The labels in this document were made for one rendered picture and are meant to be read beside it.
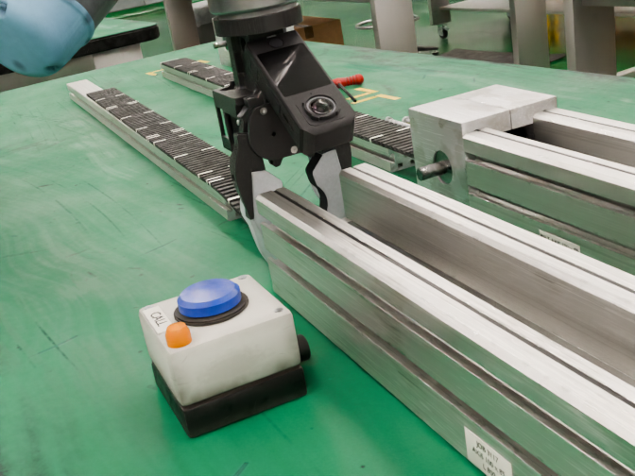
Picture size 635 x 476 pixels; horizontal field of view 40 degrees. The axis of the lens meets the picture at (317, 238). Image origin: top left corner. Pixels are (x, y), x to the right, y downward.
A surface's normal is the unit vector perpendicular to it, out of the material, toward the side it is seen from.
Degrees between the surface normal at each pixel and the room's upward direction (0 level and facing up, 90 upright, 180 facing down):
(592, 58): 90
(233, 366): 90
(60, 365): 0
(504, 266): 90
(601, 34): 90
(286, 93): 32
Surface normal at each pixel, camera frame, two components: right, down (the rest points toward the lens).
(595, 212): -0.90, 0.29
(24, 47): -0.38, 0.76
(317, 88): 0.04, -0.62
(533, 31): 0.48, 0.25
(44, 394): -0.16, -0.92
